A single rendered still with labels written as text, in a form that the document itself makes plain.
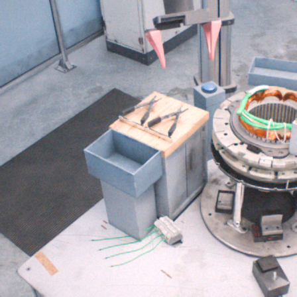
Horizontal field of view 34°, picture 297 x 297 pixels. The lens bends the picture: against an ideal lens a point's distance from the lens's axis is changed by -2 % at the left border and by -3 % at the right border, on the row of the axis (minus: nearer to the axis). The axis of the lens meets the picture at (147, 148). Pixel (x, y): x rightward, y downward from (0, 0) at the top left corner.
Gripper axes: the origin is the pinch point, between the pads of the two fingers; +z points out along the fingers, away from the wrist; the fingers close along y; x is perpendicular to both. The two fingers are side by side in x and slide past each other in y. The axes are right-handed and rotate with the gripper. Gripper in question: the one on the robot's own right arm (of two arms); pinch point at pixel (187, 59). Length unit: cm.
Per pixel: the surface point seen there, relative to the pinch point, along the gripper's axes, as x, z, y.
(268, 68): 56, 8, 39
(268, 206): 38, 47, 26
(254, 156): 12.9, 25.1, 15.3
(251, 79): 50, 10, 30
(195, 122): 32.2, 17.6, 6.6
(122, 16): 264, -32, 17
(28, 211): 158, 67, -61
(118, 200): 33, 34, -17
